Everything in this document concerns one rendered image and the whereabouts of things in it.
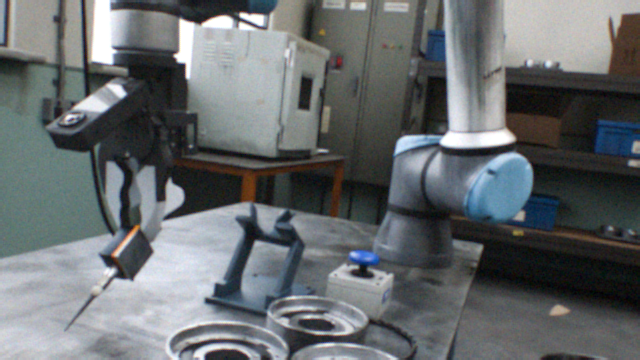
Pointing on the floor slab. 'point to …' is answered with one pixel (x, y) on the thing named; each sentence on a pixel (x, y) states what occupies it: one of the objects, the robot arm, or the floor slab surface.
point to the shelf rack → (519, 78)
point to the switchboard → (369, 84)
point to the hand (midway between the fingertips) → (133, 230)
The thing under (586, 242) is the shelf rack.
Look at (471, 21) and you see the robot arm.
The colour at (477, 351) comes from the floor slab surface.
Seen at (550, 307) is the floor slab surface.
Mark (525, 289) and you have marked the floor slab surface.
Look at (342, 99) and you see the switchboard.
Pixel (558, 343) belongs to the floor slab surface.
